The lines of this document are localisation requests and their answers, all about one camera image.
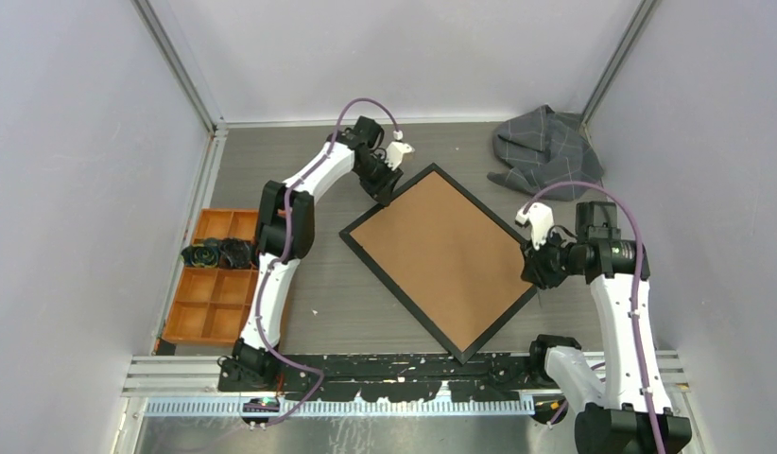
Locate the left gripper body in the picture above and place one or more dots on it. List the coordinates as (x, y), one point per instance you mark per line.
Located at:
(377, 177)

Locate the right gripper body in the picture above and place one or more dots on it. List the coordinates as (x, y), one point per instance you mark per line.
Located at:
(555, 261)

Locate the black picture frame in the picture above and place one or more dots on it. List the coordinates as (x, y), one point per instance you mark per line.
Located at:
(446, 257)

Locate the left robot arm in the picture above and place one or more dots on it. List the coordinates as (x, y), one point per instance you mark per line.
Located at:
(285, 232)

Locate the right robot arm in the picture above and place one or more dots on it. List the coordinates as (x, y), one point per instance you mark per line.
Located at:
(627, 410)

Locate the grey checked cloth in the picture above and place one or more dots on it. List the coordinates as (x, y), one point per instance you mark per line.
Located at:
(543, 147)

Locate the orange wooden divided tray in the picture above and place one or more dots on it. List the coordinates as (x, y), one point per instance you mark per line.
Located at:
(210, 306)

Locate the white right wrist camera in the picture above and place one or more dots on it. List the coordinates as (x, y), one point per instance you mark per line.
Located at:
(538, 217)

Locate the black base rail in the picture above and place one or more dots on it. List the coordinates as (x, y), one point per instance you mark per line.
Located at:
(485, 377)

